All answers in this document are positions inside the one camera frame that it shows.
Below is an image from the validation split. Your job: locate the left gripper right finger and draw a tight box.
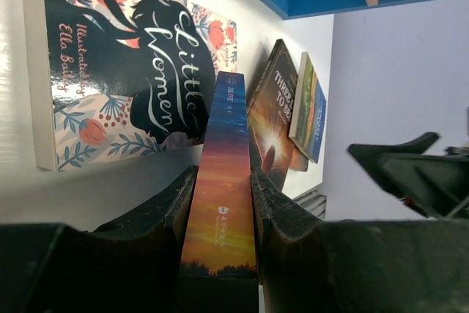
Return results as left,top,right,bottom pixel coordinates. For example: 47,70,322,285
251,168,468,312

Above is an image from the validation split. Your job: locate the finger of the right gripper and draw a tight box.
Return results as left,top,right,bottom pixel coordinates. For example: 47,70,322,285
347,132,468,218

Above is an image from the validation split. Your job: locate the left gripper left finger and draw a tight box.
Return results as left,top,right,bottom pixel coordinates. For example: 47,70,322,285
1,166,198,312

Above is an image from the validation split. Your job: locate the Jane Eyre book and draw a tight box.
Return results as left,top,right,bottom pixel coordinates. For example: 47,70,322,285
180,71,256,278

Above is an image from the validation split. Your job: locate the Three Days to See book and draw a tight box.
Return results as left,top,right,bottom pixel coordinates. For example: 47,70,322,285
247,39,298,189

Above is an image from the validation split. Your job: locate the Little Women book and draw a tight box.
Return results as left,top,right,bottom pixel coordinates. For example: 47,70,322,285
23,0,237,172

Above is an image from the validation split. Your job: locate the Tale of Two Cities book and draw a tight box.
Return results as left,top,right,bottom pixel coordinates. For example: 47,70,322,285
289,147,309,172

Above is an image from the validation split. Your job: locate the Animal Farm book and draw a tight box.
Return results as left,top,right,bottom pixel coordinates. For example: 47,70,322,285
289,52,327,163

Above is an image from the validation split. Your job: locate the aluminium mounting rail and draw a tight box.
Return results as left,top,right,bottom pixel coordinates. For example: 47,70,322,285
293,187,327,220

